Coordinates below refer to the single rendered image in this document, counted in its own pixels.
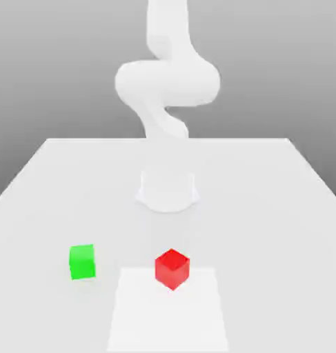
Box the small green cube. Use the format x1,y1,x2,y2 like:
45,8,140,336
68,243,97,281

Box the small red cube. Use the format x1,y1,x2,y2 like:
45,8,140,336
154,248,191,292

